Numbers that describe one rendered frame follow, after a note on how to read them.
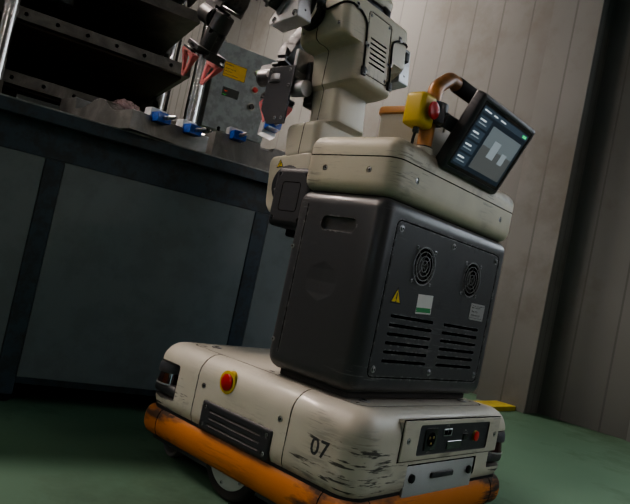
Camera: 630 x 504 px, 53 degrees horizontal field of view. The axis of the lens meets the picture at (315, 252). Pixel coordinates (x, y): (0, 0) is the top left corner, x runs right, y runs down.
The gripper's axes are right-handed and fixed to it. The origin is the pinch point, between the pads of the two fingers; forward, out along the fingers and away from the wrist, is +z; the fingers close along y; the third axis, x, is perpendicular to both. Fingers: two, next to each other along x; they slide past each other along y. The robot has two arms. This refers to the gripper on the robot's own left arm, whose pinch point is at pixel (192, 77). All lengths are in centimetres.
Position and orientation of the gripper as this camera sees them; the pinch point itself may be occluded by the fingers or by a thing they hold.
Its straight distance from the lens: 194.0
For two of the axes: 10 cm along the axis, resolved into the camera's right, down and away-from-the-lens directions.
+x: 5.6, 5.5, -6.2
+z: -5.2, 8.1, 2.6
